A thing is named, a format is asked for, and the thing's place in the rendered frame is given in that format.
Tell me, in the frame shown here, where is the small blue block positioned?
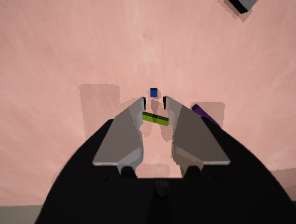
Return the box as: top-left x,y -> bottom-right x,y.
150,88 -> 157,97

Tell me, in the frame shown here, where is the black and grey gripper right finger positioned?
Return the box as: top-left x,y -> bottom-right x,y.
163,96 -> 296,224

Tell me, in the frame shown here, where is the purple rod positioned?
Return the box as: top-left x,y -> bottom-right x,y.
191,104 -> 220,127

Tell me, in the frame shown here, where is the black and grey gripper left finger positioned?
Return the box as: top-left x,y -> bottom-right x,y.
34,97 -> 146,224

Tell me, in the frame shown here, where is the lime green rod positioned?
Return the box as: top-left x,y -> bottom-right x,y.
142,112 -> 169,126

